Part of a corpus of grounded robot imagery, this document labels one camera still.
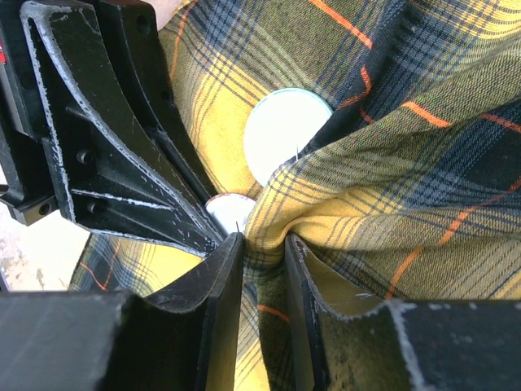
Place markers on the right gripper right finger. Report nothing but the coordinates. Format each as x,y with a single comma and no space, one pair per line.
344,338

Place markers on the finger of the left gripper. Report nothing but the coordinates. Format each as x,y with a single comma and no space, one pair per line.
130,36

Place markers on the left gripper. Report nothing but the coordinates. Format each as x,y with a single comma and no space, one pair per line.
108,175

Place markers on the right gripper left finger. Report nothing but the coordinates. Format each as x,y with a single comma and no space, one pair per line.
183,337

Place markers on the round green white brooch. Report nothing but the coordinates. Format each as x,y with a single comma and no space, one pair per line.
279,127

